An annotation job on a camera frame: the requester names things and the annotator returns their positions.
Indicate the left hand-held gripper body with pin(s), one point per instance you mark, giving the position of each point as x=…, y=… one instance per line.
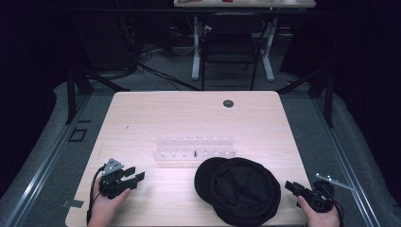
x=111, y=182

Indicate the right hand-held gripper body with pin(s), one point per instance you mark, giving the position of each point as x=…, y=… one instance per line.
x=320, y=198

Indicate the black hat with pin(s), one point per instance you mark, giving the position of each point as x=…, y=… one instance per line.
x=239, y=190

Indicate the person's right hand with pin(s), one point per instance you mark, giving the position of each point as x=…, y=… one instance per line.
x=318, y=219

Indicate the person's left hand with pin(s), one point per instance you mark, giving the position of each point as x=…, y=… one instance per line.
x=105, y=208

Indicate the grey tape strip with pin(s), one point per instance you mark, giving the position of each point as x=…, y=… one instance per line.
x=72, y=203

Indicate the clear acrylic peg rack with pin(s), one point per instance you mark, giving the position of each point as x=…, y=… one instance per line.
x=194, y=148

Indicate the black metal stand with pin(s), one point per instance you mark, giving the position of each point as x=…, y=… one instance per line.
x=77, y=85
x=323, y=85

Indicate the grey table grommet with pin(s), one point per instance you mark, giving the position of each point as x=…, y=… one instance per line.
x=228, y=103

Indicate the black chair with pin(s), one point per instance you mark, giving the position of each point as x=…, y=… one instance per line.
x=230, y=47

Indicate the white desk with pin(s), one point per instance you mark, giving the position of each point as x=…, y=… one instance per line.
x=246, y=3

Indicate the aluminium floor rail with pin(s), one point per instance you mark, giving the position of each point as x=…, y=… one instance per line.
x=47, y=160
x=343, y=157

